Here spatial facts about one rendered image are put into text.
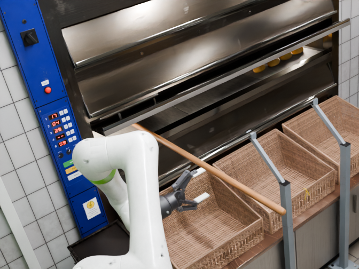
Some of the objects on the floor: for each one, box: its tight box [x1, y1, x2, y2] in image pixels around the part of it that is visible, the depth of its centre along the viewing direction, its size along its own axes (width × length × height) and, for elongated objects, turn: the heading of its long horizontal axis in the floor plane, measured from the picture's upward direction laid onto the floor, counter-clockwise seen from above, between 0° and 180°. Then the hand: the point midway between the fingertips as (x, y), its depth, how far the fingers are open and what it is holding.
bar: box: [158, 97, 359, 269], centre depth 246 cm, size 31×127×118 cm, turn 142°
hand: (203, 182), depth 196 cm, fingers open, 13 cm apart
